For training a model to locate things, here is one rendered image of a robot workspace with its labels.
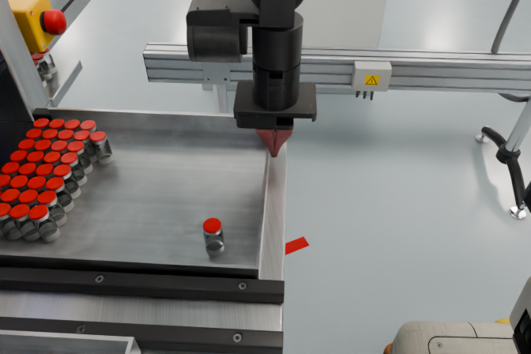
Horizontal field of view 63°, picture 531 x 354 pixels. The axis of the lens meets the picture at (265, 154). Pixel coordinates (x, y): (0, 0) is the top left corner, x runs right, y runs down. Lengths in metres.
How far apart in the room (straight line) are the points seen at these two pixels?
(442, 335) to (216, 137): 0.79
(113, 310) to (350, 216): 1.31
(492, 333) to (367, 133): 1.11
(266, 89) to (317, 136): 1.52
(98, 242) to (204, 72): 1.08
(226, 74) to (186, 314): 1.16
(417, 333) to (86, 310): 0.86
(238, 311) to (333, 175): 1.40
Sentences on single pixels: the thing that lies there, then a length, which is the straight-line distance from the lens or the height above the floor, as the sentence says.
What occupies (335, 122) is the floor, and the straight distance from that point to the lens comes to 2.12.
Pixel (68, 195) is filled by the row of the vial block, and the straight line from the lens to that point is 0.60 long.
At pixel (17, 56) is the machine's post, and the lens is 0.75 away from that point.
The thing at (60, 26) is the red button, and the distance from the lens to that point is 0.79.
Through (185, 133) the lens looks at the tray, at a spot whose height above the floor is 0.88.
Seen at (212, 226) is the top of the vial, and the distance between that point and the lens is 0.50.
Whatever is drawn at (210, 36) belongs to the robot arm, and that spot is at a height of 1.09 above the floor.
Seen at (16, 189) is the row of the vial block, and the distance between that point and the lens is 0.61.
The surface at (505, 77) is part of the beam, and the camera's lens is 1.71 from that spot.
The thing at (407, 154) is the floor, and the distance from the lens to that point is 2.03.
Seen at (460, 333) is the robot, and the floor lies 0.28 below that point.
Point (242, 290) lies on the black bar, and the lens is 0.48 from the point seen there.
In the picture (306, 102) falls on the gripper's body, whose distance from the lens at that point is 0.55.
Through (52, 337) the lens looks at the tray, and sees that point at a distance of 0.49.
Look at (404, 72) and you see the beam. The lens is 1.59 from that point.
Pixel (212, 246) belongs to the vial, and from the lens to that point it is 0.51.
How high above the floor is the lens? 1.32
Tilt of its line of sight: 43 degrees down
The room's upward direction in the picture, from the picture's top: straight up
